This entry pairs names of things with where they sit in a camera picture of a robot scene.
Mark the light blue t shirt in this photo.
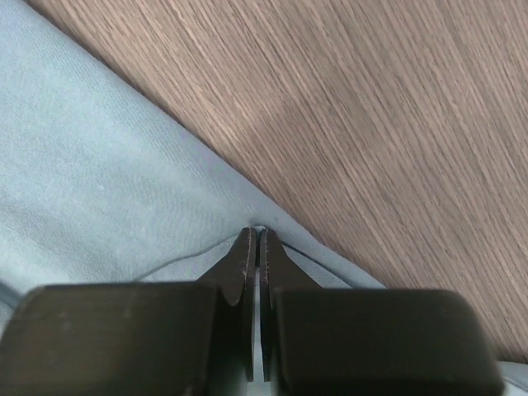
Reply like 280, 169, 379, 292
1, 1, 527, 394

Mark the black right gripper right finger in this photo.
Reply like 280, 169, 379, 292
260, 230, 505, 395

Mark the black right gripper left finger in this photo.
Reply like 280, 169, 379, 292
1, 228, 257, 395

